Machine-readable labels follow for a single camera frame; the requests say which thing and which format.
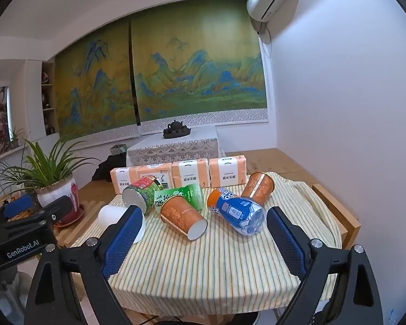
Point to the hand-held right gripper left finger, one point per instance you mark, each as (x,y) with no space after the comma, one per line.
(120,243)

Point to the striped yellow tablecloth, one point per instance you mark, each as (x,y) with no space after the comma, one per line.
(206,270)

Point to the black bag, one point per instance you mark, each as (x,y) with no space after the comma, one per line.
(108,169)

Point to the wooden wall shelf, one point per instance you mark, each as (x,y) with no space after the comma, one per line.
(48,98)

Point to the dark tea tray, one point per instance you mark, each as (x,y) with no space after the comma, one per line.
(177,134)

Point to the white plastic cup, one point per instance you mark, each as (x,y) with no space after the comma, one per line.
(110,217)

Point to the orange tissue pack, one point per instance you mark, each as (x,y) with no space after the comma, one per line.
(228,169)
(189,172)
(116,179)
(155,172)

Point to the potted green plant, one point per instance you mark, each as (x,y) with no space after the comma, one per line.
(56,189)

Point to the green and red noodle cup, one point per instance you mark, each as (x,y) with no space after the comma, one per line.
(139,193)

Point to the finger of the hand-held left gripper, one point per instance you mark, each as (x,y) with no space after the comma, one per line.
(18,206)
(57,210)

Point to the dark teapot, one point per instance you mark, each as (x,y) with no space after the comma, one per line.
(176,125)

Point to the blue bottle with orange cap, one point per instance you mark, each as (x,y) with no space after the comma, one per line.
(233,210)

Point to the small green box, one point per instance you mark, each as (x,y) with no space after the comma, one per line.
(118,150)

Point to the wide landscape painting curtain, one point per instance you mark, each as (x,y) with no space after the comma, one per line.
(203,67)

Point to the orange patterned paper cup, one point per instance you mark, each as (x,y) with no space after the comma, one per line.
(259,188)
(179,213)

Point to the narrow landscape painting curtain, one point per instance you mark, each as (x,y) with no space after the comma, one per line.
(94,84)

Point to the small table with lace cloth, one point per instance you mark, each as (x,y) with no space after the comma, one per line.
(176,150)

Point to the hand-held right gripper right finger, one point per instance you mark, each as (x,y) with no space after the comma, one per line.
(287,243)

